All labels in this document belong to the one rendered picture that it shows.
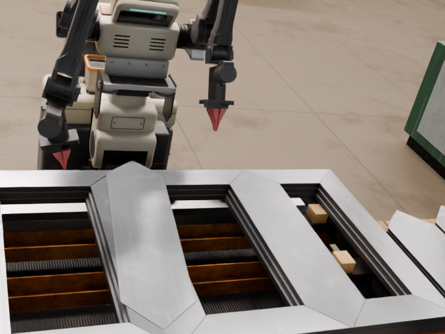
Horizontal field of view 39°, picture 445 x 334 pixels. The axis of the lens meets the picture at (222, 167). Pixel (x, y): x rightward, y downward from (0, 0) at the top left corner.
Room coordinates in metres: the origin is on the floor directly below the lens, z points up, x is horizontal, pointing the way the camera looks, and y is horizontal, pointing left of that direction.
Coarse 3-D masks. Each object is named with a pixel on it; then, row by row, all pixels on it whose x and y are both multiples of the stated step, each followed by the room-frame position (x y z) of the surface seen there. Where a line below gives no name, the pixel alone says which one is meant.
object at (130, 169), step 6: (120, 168) 1.67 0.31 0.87; (126, 168) 1.68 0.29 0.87; (132, 168) 1.69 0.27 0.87; (138, 168) 1.70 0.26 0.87; (144, 168) 1.71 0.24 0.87; (132, 174) 1.65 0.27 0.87; (138, 174) 1.66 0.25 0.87; (144, 174) 1.67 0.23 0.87; (150, 174) 1.68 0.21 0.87; (156, 174) 1.69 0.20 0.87
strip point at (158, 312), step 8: (128, 304) 1.09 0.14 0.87; (136, 304) 1.09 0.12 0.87; (144, 304) 1.10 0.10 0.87; (152, 304) 1.11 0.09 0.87; (160, 304) 1.11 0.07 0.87; (168, 304) 1.12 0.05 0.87; (176, 304) 1.12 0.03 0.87; (184, 304) 1.13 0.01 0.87; (192, 304) 1.14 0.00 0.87; (136, 312) 1.07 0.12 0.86; (144, 312) 1.07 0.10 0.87; (152, 312) 1.08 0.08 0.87; (160, 312) 1.09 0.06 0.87; (168, 312) 1.09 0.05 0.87; (176, 312) 1.10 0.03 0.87; (152, 320) 1.06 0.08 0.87; (160, 320) 1.06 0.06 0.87; (168, 320) 1.07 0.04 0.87
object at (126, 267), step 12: (120, 264) 1.22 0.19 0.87; (132, 264) 1.23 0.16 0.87; (144, 264) 1.24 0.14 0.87; (156, 264) 1.25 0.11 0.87; (168, 264) 1.26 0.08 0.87; (180, 264) 1.27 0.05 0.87; (120, 276) 1.18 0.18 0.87; (132, 276) 1.19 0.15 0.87; (144, 276) 1.20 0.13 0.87; (156, 276) 1.21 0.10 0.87; (168, 276) 1.22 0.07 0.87; (180, 276) 1.23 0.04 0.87
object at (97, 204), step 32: (0, 192) 1.43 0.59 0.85; (32, 192) 1.46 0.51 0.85; (64, 192) 1.50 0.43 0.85; (96, 192) 1.51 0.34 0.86; (192, 192) 1.67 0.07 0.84; (224, 192) 1.72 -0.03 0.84; (288, 192) 1.82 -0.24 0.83; (320, 192) 1.85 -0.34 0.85; (0, 224) 1.31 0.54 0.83; (96, 224) 1.40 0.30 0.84; (352, 224) 1.67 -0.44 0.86; (0, 256) 1.17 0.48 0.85; (192, 288) 1.19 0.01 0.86; (288, 288) 1.30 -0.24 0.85; (128, 320) 1.05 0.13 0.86; (192, 320) 1.09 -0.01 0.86; (416, 320) 1.27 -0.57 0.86
